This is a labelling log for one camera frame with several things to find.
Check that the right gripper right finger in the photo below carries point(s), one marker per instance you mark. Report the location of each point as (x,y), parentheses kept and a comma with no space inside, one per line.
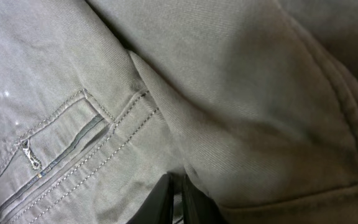
(197,207)

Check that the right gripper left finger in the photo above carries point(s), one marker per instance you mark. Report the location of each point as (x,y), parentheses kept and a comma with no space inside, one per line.
(158,206)

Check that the grey khaki shorts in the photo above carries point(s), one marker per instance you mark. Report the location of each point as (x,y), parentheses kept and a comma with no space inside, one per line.
(255,101)

